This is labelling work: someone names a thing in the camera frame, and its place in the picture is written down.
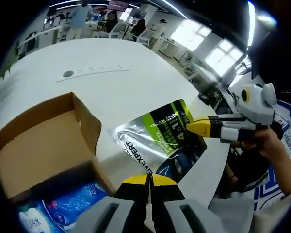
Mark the brown cardboard shoe box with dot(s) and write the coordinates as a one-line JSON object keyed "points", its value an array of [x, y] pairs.
{"points": [[51, 136]]}

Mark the ceiling light strip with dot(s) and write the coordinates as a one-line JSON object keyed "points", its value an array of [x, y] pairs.
{"points": [[251, 21]]}

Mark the silver green soft pouch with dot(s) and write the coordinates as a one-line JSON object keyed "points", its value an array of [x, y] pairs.
{"points": [[155, 136]]}

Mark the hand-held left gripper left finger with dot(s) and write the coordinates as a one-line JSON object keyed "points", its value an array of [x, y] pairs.
{"points": [[133, 199]]}

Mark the grey mesh office chair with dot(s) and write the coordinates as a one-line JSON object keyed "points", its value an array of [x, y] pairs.
{"points": [[232, 216]]}

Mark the small black box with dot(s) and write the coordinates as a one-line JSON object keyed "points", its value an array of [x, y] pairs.
{"points": [[203, 97]]}

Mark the pink wall screen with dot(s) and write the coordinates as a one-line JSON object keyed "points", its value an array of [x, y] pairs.
{"points": [[117, 4]]}

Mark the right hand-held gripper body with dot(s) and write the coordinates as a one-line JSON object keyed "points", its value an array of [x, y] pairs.
{"points": [[259, 106]]}

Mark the white office chair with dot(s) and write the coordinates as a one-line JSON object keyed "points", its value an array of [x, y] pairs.
{"points": [[145, 36]]}

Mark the blue soft tissue pack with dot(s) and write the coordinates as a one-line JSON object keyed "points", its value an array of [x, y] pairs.
{"points": [[72, 201]]}

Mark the person's right hand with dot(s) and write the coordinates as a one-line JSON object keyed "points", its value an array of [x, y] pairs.
{"points": [[264, 139]]}

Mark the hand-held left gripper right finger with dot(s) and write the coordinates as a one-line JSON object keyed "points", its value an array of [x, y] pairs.
{"points": [[167, 199]]}

